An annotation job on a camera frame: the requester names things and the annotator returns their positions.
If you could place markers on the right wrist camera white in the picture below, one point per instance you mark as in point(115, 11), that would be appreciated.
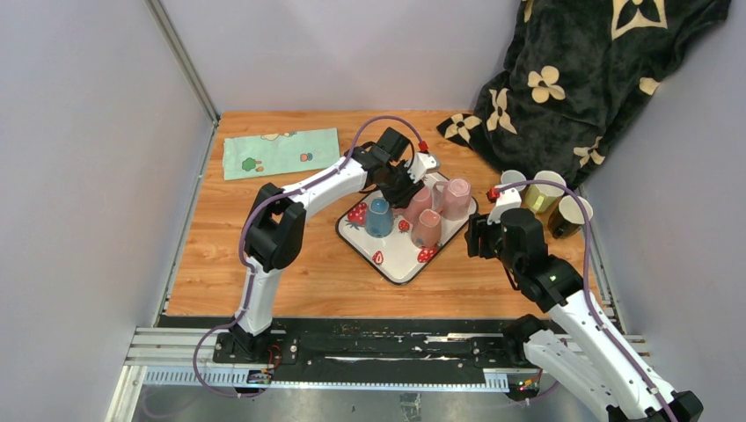
point(503, 201)

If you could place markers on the black floral plush blanket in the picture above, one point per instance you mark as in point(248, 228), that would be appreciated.
point(575, 77)

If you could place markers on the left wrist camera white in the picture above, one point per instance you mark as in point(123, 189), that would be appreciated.
point(421, 164)

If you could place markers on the black glossy mug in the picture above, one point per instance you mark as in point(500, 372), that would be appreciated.
point(568, 217)

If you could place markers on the dusty pink faceted mug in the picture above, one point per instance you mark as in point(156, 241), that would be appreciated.
point(427, 229)

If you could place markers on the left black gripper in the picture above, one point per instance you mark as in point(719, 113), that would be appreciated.
point(398, 185)

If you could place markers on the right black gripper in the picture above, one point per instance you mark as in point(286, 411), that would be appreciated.
point(479, 231)

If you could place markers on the strawberry print white tray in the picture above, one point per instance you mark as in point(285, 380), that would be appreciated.
point(395, 257)

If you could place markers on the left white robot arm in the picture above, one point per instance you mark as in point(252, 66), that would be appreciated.
point(273, 234)

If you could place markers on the blue dotted mug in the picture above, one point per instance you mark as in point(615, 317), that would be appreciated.
point(379, 218)

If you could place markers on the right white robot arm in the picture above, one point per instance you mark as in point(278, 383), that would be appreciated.
point(577, 314)

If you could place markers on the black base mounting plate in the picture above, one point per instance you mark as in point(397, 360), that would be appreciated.
point(402, 352)

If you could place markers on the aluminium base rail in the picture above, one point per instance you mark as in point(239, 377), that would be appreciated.
point(176, 352)

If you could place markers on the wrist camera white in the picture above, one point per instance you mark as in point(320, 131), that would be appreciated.
point(421, 164)
point(503, 201)

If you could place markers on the aluminium frame post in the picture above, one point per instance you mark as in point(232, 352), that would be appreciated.
point(171, 35)

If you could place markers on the yellow-green faceted mug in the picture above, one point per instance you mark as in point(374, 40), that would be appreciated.
point(540, 197)

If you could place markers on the grey-blue small mug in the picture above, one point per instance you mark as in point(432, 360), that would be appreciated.
point(510, 177)

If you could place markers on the mint green printed cloth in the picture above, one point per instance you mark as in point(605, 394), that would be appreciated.
point(280, 153)

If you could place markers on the pink tall mug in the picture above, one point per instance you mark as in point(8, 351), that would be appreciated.
point(422, 200)

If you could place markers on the light pink faceted mug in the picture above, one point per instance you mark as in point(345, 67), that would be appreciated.
point(452, 198)

